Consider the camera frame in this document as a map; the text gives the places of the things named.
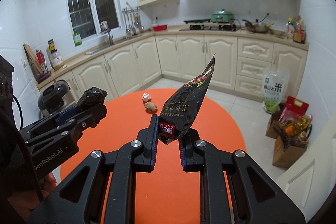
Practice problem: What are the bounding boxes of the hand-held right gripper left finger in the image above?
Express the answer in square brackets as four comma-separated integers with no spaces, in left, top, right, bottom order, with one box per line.
[28,114,160,224]

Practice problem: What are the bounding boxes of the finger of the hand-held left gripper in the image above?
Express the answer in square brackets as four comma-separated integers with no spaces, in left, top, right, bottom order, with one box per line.
[20,108,77,136]
[25,103,107,147]

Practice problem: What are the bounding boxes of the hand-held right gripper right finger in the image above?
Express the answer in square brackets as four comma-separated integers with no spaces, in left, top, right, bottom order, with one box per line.
[178,128,307,224]

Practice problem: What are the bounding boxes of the black plastic bag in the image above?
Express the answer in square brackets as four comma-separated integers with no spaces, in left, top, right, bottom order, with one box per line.
[76,87,109,113]

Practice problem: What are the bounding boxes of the black snack packet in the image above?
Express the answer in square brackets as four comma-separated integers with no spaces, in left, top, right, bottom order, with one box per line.
[158,54,216,146]

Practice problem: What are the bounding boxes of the person's left hand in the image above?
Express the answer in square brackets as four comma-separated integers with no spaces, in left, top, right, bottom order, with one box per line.
[39,171,57,197]

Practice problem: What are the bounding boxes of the black rice cooker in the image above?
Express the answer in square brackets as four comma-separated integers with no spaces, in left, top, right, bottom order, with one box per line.
[37,80,73,120]

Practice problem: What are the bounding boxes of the brown crumpled ball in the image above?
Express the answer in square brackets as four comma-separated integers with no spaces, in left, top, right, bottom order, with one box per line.
[144,101,158,112]

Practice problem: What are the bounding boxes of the purple knife rack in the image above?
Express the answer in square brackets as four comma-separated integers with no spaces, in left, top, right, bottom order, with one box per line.
[35,49,52,83]

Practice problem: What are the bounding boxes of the large clear jar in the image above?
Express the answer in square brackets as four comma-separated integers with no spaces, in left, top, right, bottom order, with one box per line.
[49,50,64,72]

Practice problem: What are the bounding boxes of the beige kitchen countertop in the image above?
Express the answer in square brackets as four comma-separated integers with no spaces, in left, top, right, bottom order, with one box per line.
[35,28,310,89]

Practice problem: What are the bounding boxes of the wooden cutting board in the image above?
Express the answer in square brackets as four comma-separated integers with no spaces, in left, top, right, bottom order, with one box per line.
[23,43,43,77]

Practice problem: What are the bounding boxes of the green glass bottle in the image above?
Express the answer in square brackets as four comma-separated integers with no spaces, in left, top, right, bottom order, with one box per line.
[73,30,83,47]

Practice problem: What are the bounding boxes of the steel double sink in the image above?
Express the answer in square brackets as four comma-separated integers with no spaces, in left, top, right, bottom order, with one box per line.
[86,34,143,55]

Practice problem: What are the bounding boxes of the metal kitchen faucet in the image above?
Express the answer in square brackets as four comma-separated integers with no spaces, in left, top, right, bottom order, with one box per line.
[100,21,114,46]

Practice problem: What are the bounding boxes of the cream base cabinets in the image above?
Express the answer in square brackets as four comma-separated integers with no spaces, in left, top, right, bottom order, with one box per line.
[37,34,309,109]

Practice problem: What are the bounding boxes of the small cardboard box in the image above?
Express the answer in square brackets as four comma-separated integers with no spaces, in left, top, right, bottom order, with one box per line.
[265,111,283,139]

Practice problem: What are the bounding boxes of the large cardboard box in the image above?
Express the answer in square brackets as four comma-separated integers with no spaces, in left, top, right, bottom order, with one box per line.
[272,134,308,169]

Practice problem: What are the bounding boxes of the barred kitchen window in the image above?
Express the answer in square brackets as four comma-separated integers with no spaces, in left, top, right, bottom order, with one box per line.
[64,0,121,40]

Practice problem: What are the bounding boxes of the clear rice bag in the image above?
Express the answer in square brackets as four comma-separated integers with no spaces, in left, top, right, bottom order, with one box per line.
[262,69,290,114]

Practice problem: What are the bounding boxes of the yellow cooking oil bottle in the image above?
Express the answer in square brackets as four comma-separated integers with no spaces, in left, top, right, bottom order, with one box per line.
[285,114,313,142]

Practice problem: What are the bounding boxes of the black gas stove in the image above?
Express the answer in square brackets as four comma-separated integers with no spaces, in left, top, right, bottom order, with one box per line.
[179,25,237,32]

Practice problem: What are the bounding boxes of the black grill pan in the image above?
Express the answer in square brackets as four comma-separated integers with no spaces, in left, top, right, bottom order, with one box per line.
[183,19,211,25]

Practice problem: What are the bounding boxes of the cream door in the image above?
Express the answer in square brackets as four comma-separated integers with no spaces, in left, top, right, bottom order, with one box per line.
[274,153,336,224]

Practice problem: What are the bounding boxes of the green electric cooker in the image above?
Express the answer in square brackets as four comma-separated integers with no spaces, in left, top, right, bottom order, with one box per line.
[210,9,235,24]

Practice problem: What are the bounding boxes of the metal wok with lid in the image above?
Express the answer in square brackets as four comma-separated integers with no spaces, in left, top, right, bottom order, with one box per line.
[242,18,275,33]

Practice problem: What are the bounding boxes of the cluster of condiment bottles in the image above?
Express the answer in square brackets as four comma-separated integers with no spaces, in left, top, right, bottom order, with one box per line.
[286,16,307,44]

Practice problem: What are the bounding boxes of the metal utensil rail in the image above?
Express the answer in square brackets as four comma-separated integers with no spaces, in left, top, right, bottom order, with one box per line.
[122,2,145,14]

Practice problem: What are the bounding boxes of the red handled bag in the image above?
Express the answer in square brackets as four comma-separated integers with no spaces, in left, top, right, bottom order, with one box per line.
[279,95,309,123]

